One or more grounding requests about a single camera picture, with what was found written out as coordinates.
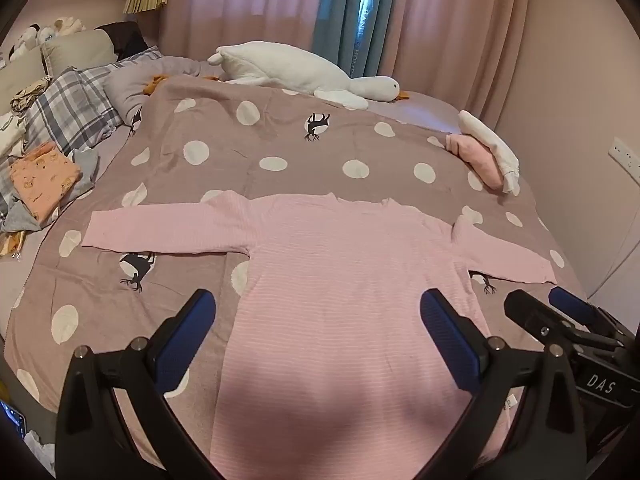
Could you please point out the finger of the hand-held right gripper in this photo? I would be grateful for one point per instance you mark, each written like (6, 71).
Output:
(525, 307)
(570, 302)

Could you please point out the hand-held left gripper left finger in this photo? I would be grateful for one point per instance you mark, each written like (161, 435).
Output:
(185, 342)

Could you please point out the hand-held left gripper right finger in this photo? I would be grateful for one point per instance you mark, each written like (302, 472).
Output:
(450, 342)

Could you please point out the pink striped long-sleeve shirt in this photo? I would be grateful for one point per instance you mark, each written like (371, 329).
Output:
(340, 285)

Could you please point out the grey folded clothes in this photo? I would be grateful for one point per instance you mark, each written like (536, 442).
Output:
(20, 217)

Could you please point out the orange printed folded clothes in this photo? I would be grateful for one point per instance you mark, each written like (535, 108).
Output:
(42, 180)

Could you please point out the folded pink cloth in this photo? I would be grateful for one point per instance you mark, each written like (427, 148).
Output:
(480, 162)

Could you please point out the crumpled white paper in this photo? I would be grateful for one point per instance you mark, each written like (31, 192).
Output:
(40, 452)

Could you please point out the smartphone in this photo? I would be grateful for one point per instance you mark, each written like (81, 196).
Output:
(14, 417)

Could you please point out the yellow printed packet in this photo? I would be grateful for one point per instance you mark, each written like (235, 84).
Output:
(11, 244)

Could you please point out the mauve polka-dot deer blanket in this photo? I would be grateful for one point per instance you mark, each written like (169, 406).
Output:
(300, 160)

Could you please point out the bed with lavender sheet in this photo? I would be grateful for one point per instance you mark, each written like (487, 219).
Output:
(425, 105)

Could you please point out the plain grey pillow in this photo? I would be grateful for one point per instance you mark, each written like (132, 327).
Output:
(130, 85)

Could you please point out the grey plaid pillow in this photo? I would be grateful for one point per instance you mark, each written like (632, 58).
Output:
(70, 105)

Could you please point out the cream patterned cloth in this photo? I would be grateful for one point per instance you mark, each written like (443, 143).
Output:
(30, 95)

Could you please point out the pink curtain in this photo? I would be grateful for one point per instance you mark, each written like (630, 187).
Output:
(450, 25)

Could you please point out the white goose plush toy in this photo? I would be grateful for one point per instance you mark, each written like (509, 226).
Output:
(290, 67)

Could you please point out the dark brown pillow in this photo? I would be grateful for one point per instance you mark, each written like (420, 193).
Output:
(125, 40)

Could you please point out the beige headboard cushion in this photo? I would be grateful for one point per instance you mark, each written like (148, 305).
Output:
(80, 50)
(17, 77)

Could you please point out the beige plush toy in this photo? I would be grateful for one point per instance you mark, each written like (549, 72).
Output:
(67, 26)

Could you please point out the black and white plush toy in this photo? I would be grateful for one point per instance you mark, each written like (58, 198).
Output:
(25, 40)

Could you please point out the blue curtain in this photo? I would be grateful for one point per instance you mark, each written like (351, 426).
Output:
(345, 15)

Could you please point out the white wall socket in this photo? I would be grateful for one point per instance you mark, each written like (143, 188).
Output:
(625, 157)

